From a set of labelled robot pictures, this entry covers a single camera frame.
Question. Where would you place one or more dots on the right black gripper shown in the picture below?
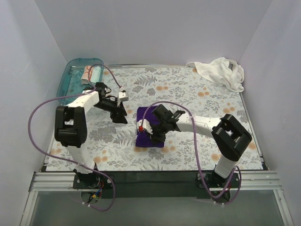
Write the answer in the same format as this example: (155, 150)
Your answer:
(157, 128)

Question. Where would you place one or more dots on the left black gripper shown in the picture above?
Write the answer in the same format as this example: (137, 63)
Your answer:
(116, 110)

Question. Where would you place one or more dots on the purple towel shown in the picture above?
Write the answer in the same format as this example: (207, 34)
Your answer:
(142, 139)

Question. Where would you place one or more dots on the white towel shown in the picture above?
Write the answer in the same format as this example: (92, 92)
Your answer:
(222, 72)

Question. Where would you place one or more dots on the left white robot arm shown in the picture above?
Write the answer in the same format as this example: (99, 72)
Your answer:
(71, 126)

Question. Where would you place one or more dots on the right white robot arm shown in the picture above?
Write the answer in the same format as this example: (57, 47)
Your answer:
(230, 136)

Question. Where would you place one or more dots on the floral table mat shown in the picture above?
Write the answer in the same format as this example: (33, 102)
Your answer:
(112, 146)

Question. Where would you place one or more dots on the mint rolled towel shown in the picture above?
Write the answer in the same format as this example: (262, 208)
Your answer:
(96, 72)

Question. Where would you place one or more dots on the orange patterned rolled towel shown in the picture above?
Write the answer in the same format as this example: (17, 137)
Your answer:
(87, 75)

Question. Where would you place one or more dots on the teal plastic tray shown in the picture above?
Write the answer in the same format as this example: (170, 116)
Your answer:
(70, 83)

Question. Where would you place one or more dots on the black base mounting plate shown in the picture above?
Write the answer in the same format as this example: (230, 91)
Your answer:
(143, 184)

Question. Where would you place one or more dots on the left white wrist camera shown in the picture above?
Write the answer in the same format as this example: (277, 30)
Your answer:
(123, 96)

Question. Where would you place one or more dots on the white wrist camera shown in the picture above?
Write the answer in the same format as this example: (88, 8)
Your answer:
(123, 96)
(144, 125)

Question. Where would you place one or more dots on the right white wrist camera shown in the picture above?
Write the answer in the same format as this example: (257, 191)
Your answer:
(144, 125)

